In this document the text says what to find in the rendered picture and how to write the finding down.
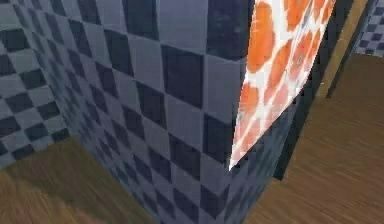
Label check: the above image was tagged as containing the orange and white wall picture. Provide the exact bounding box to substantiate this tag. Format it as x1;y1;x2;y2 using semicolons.
228;0;337;172

